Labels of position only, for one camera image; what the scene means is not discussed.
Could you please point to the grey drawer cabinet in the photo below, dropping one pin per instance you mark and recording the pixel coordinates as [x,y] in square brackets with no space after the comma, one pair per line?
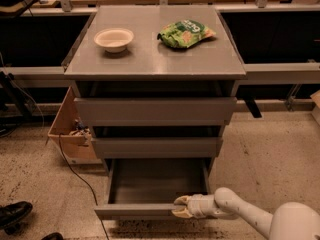
[147,67]

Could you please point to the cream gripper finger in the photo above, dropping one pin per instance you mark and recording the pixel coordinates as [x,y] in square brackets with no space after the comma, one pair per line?
[182,213]
[182,200]

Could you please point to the grey drawer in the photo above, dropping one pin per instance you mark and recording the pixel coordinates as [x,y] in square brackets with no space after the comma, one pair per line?
[195,111]
[145,189]
[156,141]

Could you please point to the wooden box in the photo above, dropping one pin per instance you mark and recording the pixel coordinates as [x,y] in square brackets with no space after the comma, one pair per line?
[75,144]

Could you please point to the grey middle drawer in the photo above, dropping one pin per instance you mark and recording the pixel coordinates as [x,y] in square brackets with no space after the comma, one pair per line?
[156,141]

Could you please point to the grey metal railing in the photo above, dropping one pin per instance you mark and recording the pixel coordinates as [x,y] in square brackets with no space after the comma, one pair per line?
[256,74]

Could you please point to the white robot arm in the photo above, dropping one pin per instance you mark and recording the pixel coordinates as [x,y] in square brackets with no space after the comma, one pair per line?
[290,221]

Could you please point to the white bowl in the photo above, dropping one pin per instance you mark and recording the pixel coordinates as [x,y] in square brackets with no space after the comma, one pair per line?
[114,40]

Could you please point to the grey bottom drawer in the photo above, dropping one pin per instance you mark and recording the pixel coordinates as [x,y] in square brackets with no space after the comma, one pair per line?
[145,189]

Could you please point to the black shoe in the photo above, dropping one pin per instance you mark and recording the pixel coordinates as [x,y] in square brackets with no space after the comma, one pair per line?
[53,236]
[12,215]

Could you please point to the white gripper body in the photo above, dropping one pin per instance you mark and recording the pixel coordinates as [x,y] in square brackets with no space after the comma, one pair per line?
[198,205]

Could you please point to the grey top drawer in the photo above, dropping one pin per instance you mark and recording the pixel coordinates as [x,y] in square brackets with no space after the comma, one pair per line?
[195,111]

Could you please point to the green chip bag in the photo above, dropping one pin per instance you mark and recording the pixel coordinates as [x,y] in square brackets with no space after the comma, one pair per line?
[184,34]

